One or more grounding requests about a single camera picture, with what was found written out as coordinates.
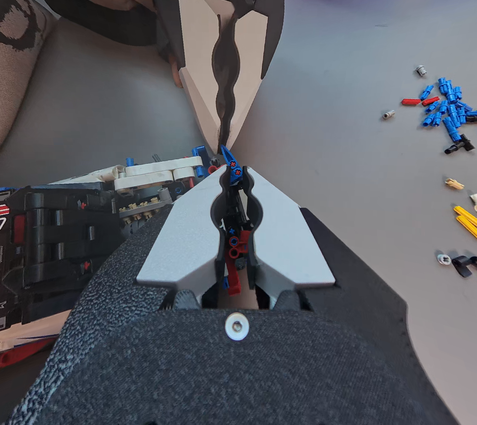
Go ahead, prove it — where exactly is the toy race car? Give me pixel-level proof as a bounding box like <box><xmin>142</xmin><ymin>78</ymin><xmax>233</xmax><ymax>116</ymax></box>
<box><xmin>0</xmin><ymin>147</ymin><xmax>255</xmax><ymax>368</ymax></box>

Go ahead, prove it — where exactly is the yellow toy axle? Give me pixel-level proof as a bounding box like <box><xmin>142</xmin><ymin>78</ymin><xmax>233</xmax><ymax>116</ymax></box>
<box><xmin>453</xmin><ymin>205</ymin><xmax>477</xmax><ymax>226</ymax></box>
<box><xmin>455</xmin><ymin>214</ymin><xmax>477</xmax><ymax>239</ymax></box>

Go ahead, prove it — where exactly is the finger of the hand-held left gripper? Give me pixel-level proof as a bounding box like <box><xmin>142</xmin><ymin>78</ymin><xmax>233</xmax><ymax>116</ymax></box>
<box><xmin>177</xmin><ymin>0</ymin><xmax>226</xmax><ymax>154</ymax></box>
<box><xmin>223</xmin><ymin>10</ymin><xmax>269</xmax><ymax>151</ymax></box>

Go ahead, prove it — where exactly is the person's beige sweater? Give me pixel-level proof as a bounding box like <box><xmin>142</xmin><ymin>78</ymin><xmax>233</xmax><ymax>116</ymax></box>
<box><xmin>0</xmin><ymin>0</ymin><xmax>58</xmax><ymax>148</ymax></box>

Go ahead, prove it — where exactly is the person's left hand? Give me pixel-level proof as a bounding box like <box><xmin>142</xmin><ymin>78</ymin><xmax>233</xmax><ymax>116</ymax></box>
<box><xmin>168</xmin><ymin>54</ymin><xmax>186</xmax><ymax>89</ymax></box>

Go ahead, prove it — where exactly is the pile of blue connector pins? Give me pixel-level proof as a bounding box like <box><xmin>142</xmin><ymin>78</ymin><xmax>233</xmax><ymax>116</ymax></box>
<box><xmin>421</xmin><ymin>77</ymin><xmax>477</xmax><ymax>142</ymax></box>

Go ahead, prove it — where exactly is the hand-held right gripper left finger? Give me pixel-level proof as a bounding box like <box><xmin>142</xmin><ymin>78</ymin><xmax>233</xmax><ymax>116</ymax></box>
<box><xmin>136</xmin><ymin>165</ymin><xmax>229</xmax><ymax>309</ymax></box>

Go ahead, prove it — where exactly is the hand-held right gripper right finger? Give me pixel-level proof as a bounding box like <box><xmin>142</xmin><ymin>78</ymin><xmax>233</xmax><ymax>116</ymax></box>
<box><xmin>242</xmin><ymin>166</ymin><xmax>336</xmax><ymax>309</ymax></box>

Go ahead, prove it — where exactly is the blue and red toy piece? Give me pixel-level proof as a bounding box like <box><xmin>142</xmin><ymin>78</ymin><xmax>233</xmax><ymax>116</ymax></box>
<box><xmin>220</xmin><ymin>145</ymin><xmax>245</xmax><ymax>186</ymax></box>

